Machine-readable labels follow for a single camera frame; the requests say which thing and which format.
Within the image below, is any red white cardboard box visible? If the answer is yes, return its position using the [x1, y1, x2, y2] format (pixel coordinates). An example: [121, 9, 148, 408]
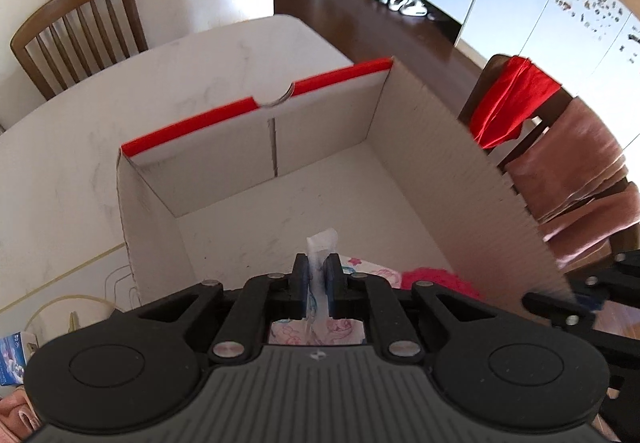
[117, 60, 570, 313]

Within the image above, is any small blue card box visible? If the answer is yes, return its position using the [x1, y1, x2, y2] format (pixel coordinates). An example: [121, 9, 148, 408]
[0, 331, 39, 387]

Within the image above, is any pink cloth at edge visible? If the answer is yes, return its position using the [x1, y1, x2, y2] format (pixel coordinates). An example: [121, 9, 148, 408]
[0, 387, 41, 443]

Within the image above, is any wooden chair with towels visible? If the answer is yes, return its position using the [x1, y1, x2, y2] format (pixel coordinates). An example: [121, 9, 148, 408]
[459, 54, 639, 272]

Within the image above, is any pink towel on chair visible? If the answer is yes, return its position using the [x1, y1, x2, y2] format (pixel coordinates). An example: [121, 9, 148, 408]
[506, 98, 639, 269]

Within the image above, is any white patterned cloth item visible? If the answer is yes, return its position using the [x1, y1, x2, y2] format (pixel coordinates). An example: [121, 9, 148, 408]
[268, 229, 366, 345]

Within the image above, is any wooden slat-back chair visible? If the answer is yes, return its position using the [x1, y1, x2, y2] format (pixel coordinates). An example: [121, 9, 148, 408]
[10, 0, 149, 101]

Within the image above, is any pink fuzzy plush toy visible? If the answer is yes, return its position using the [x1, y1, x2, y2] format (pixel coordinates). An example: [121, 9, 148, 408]
[400, 267, 482, 300]

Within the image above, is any white refrigerator with magnets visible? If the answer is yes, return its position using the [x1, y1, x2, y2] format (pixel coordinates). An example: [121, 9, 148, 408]
[455, 0, 640, 94]

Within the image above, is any red cloth on chair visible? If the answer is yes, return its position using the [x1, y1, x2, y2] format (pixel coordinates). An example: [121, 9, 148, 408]
[459, 54, 561, 150]

